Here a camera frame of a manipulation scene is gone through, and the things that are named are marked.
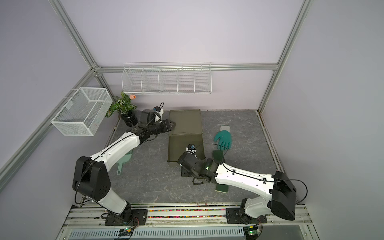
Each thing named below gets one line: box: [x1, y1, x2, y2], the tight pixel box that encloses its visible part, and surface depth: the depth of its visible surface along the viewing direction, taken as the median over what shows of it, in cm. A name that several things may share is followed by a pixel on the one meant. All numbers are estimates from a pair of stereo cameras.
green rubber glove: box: [214, 125, 232, 151], surface depth 105 cm
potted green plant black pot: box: [105, 91, 138, 127], surface depth 96 cm
